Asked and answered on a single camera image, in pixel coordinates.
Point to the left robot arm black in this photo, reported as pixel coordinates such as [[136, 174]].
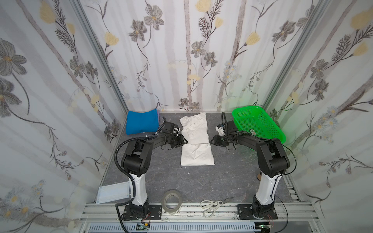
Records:
[[133, 158]]

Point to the aluminium corner wall profile left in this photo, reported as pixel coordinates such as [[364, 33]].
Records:
[[89, 32]]

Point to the white handled scissors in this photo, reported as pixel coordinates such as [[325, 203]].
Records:
[[210, 207]]

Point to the roll of clear tape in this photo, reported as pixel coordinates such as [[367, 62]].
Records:
[[171, 202]]

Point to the folded blue t-shirt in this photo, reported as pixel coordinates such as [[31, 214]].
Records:
[[146, 122]]

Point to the aluminium corner wall profile right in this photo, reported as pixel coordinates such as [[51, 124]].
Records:
[[313, 21]]

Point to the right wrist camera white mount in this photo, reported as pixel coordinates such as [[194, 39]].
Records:
[[220, 130]]

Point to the green plastic laundry basket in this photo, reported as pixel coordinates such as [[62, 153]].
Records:
[[255, 120]]

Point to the aluminium corner wall profile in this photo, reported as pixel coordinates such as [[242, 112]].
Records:
[[89, 32], [313, 21]]

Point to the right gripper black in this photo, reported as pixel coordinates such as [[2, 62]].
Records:
[[218, 140]]

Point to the white slotted cable duct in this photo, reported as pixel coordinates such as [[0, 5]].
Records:
[[197, 227]]

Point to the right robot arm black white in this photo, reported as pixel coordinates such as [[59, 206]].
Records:
[[272, 159]]

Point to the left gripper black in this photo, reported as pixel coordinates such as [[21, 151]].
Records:
[[177, 140]]

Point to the folded purple t-shirt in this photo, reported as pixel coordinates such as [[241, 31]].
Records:
[[158, 115]]

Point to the white t-shirt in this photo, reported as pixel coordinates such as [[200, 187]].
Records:
[[197, 151]]

